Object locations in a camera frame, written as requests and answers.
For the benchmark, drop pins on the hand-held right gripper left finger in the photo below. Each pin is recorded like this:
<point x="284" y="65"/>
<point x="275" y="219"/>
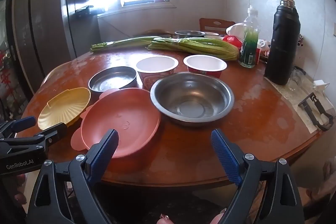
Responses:
<point x="105" y="150"/>

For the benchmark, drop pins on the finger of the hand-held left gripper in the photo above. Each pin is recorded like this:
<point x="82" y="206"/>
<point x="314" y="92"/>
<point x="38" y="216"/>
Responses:
<point x="25" y="121"/>
<point x="56" y="132"/>

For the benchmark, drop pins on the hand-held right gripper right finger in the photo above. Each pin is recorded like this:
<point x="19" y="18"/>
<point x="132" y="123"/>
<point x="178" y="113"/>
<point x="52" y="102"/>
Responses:
<point x="224" y="153"/>

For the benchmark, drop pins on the yellow scalloped plastic plate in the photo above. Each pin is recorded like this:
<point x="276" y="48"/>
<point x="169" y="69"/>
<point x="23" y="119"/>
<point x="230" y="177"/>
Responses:
<point x="63" y="107"/>

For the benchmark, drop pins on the orange plastic plate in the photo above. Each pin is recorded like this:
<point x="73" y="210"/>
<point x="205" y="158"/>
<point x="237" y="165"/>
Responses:
<point x="123" y="116"/>

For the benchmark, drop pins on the large steel bowl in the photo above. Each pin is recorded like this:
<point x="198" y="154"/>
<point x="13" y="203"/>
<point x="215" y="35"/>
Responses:
<point x="191" y="99"/>

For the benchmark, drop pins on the round steel plate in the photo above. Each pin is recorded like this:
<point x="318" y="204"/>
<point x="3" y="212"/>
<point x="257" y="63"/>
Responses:
<point x="111" y="81"/>

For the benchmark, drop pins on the white paper bowl red print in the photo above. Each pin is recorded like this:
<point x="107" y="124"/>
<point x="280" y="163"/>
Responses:
<point x="204" y="64"/>
<point x="156" y="65"/>

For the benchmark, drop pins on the person's left hand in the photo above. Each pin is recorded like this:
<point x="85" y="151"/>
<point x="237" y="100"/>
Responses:
<point x="20" y="192"/>

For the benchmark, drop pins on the light wooden chair back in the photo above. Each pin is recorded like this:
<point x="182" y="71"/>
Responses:
<point x="56" y="70"/>

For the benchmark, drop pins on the dark steel refrigerator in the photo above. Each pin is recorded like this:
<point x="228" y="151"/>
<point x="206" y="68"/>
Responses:
<point x="44" y="24"/>

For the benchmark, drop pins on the black clip tool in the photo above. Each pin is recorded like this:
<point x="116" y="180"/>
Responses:
<point x="319" y="113"/>

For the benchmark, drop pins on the glass mug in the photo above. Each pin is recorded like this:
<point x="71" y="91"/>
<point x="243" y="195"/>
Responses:
<point x="298" y="79"/>

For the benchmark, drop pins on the clear bottle with green liquid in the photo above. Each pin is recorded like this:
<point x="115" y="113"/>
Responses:
<point x="248" y="48"/>

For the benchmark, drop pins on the long celery bunch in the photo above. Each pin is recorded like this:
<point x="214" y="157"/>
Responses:
<point x="123" y="43"/>

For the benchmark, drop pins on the thick wrapped celery bunch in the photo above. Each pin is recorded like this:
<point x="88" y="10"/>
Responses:
<point x="199" y="47"/>

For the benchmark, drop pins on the red and white can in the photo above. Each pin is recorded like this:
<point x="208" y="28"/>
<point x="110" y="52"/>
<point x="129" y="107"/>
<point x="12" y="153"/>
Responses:
<point x="262" y="49"/>

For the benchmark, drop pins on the red tissue pack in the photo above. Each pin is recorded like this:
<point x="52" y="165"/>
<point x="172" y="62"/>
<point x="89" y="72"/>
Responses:
<point x="232" y="41"/>

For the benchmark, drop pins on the white ceramic bowl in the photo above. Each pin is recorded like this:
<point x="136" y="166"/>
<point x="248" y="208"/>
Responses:
<point x="213" y="36"/>

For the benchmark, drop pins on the white charger plug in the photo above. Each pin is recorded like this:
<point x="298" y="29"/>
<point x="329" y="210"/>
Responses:
<point x="319" y="83"/>

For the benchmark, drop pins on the small steel pot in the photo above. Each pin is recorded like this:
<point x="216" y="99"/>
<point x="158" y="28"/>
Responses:
<point x="189" y="34"/>

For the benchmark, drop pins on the white plastic bag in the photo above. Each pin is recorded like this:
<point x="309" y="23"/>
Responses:
<point x="236" y="28"/>

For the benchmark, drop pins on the black thermos flask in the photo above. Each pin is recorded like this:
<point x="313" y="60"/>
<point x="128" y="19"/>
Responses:
<point x="284" y="43"/>

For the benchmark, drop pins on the wooden chair with cutout back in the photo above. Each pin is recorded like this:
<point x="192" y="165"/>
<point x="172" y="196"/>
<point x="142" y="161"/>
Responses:
<point x="216" y="23"/>

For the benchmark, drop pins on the wooden chair with curved rail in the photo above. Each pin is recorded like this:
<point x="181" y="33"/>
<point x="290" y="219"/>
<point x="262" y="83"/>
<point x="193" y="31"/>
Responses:
<point x="155" y="32"/>

